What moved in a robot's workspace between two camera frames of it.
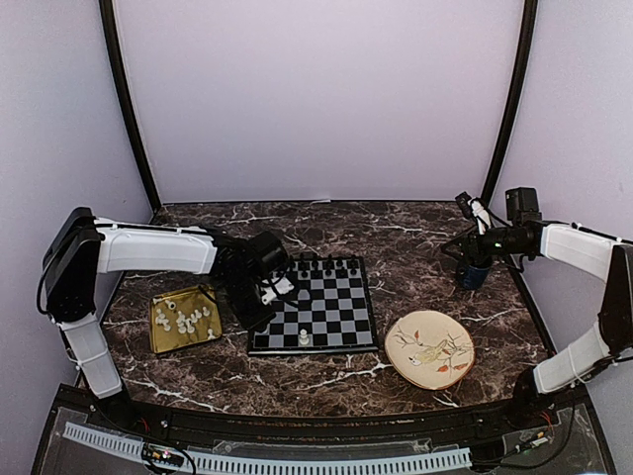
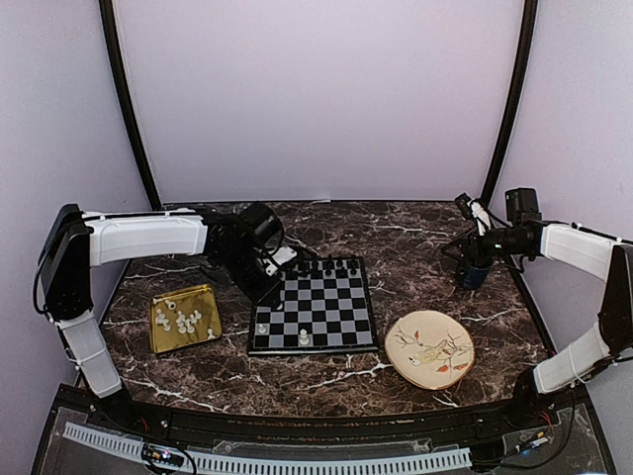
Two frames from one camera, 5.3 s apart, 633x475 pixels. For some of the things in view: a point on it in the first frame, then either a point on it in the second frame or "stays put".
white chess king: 304,339 stays put
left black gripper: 254,322 -> 263,293
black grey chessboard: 332,311 stays put
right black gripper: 471,241 stays put
